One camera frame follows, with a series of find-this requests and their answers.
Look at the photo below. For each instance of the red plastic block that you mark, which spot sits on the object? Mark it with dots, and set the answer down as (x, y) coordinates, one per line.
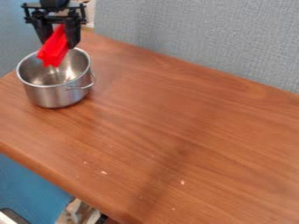
(54, 48)

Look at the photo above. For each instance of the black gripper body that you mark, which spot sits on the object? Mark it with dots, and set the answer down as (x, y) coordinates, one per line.
(53, 11)

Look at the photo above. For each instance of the metal pot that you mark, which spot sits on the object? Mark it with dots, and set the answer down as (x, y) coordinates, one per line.
(56, 87)

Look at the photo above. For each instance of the white frame under table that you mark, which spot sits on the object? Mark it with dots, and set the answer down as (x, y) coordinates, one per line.
(77, 213)

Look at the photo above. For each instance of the wooden crate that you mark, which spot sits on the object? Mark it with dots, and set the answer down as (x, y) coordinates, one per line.
(89, 11)

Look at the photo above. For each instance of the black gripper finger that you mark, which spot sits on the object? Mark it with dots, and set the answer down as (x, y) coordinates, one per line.
(72, 31)
(42, 27)

